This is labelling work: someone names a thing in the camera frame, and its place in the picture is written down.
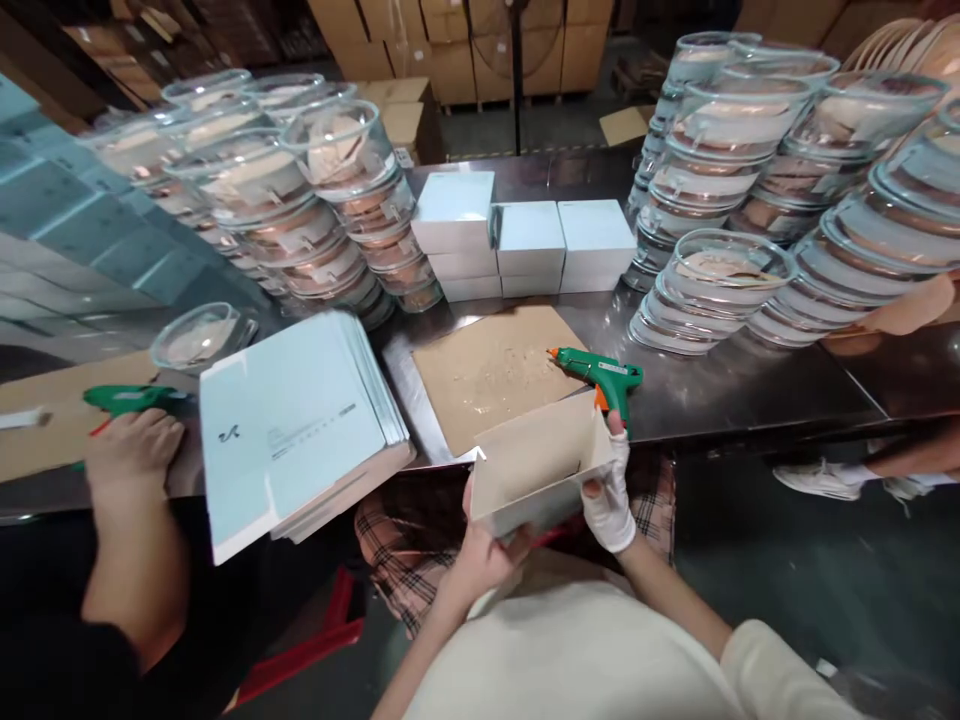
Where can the person's right hand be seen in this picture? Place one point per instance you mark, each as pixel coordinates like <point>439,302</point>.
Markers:
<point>613,517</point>

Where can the person's left hand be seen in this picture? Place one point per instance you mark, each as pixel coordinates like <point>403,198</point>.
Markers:
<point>484,559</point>

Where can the white carton box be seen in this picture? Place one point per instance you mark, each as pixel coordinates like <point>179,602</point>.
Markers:
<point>536,469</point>

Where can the person's legs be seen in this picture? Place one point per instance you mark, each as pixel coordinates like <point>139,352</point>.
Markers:
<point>405,547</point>

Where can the green glue gun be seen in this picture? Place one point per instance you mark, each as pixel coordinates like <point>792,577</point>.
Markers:
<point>127,399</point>
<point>604,373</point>

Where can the brown cardboard mat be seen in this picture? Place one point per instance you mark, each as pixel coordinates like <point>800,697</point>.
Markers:
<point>52,442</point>
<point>480,375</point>

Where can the red plastic stool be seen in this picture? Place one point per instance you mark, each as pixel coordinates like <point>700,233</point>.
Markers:
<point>315,645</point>

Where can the stack of flat blue cartons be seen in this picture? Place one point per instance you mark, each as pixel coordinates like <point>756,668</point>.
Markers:
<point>296,435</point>

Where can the stack of closed white boxes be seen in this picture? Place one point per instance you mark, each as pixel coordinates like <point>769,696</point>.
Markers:
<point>525,240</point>

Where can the stacks of glass bowls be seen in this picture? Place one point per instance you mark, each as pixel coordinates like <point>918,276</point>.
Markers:
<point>300,202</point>
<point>787,202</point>

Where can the single glass bowl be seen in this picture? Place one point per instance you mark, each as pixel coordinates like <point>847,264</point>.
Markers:
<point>196,341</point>

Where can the black fan stand pole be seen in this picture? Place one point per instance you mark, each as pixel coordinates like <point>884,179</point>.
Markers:
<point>516,75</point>

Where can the open brown cardboard boxes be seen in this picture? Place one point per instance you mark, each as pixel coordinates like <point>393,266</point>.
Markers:
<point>401,112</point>

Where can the stack of brown shipping cartons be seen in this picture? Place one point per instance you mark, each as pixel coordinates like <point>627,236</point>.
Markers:
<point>457,45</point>

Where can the pile of pale blue boxes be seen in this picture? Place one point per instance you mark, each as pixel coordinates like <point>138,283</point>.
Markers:
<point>67,225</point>

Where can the stack of wooden lids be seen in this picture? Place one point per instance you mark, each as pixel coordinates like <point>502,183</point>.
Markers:
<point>911,45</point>

